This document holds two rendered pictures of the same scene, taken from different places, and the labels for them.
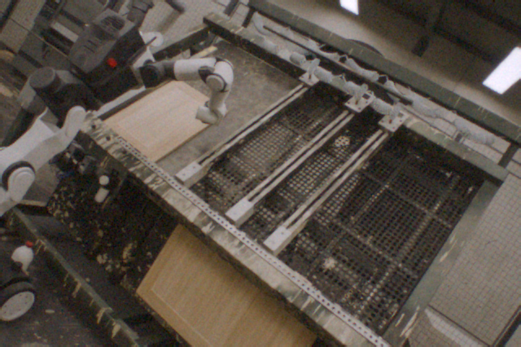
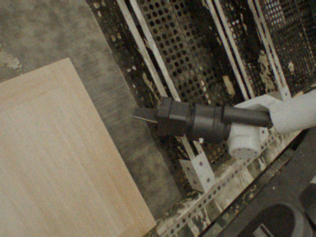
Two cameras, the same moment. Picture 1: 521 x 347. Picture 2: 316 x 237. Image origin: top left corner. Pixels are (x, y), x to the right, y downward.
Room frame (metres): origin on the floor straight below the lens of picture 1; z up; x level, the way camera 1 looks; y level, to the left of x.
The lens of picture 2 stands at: (2.02, 0.81, 1.67)
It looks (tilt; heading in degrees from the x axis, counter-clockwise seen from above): 45 degrees down; 296
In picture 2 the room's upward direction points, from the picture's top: straight up
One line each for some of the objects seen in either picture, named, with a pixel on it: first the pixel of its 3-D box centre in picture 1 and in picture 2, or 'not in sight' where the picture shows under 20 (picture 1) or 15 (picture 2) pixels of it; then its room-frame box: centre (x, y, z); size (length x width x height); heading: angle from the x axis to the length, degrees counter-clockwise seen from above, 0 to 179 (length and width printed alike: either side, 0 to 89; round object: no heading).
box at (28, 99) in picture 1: (37, 96); not in sight; (2.23, 1.27, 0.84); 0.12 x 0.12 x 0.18; 68
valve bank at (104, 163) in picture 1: (78, 164); not in sight; (2.13, 0.84, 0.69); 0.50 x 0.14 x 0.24; 68
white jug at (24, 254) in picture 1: (21, 258); not in sight; (2.11, 0.84, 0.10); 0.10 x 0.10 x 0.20
